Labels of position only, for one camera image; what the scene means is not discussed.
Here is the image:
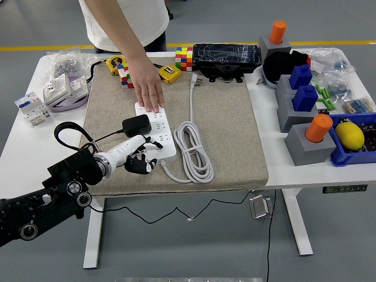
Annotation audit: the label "green plastic connector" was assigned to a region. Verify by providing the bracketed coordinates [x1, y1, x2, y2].
[314, 83, 330, 100]
[318, 98, 335, 112]

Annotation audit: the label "grey block with round hole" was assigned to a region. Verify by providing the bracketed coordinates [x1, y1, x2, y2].
[284, 123, 337, 167]
[258, 33, 292, 59]

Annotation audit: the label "metal block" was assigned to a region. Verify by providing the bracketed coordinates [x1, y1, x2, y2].
[249, 193, 276, 220]

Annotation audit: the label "purple tape roll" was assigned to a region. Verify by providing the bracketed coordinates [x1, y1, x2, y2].
[48, 75, 90, 113]

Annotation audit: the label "tall colourful cube tower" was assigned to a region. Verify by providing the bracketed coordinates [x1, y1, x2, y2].
[175, 46, 194, 72]

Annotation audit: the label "person's right hand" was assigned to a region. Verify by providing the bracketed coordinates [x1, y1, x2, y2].
[128, 58, 165, 113]

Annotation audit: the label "small clear bag blue parts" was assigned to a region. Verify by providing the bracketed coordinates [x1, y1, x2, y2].
[321, 73, 353, 98]

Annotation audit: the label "white power strip cable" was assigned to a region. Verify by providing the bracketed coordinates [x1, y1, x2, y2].
[160, 73, 214, 184]

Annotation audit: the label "clear bag of metal nuts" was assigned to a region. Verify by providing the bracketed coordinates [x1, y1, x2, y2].
[46, 49, 98, 80]

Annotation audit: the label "person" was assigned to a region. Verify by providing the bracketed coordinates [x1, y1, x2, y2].
[78, 0, 170, 55]

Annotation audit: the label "blue plastic bin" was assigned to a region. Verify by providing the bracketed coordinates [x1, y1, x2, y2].
[328, 112, 376, 167]

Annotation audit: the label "white table leg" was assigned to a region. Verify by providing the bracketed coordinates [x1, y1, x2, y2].
[83, 197, 106, 270]
[281, 187, 314, 256]

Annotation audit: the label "white blue round base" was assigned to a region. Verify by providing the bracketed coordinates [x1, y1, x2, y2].
[262, 66, 278, 90]

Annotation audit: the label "dark circuit board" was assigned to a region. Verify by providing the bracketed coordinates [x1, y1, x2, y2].
[337, 116, 376, 153]

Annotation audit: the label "yellow tape measure black strap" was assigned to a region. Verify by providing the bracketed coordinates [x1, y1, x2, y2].
[87, 55, 127, 86]

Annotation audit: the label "table control panel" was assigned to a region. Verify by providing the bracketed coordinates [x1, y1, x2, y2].
[322, 184, 368, 194]

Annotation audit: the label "white wall switch panel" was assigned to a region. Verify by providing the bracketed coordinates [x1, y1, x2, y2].
[43, 73, 72, 106]

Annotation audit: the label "thin black plug cord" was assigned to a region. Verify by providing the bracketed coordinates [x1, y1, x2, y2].
[88, 128, 261, 224]

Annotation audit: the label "clear bag of resistors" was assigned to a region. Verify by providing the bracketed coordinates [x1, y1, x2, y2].
[341, 96, 376, 115]

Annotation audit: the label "black hanging cable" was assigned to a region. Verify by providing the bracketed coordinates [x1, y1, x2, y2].
[266, 189, 277, 282]

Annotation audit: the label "large clear bag blue parts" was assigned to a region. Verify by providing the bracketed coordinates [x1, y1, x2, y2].
[307, 46, 358, 78]

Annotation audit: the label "white power strip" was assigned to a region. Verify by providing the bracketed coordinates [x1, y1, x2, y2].
[135, 101, 178, 162]

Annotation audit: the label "black plug adapter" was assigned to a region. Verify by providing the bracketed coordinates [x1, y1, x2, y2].
[122, 114, 153, 137]

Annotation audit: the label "yellow lemon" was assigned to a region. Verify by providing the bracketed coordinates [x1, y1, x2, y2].
[335, 122, 365, 153]

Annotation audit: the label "orange cylinder peg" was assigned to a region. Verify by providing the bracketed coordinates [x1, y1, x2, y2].
[269, 20, 288, 45]
[304, 113, 334, 144]

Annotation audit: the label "grey-brown mat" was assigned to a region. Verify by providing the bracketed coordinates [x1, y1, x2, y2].
[73, 57, 270, 197]

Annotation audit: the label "blue square peg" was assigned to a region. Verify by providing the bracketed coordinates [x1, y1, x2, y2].
[291, 85, 319, 112]
[289, 64, 313, 90]

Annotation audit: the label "white socket box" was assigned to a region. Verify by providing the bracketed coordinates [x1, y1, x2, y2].
[68, 76, 89, 99]

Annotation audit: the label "grey block with square hole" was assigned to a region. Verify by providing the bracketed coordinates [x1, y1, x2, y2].
[277, 93, 320, 133]
[275, 74, 297, 102]

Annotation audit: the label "white circuit breaker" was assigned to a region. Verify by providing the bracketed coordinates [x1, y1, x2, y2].
[14, 90, 52, 127]

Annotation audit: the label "black cap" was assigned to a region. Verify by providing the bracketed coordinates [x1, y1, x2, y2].
[263, 50, 310, 86]

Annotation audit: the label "yellow tape measure thin lanyard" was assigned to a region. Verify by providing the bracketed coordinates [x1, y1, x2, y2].
[159, 64, 182, 85]

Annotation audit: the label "colourful puzzle cube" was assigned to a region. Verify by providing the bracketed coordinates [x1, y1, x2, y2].
[116, 63, 135, 89]

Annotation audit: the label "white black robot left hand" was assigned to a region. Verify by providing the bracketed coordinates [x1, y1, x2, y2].
[99, 134, 164, 176]

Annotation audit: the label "black cracked case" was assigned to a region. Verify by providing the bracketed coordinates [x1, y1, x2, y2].
[193, 43, 263, 75]

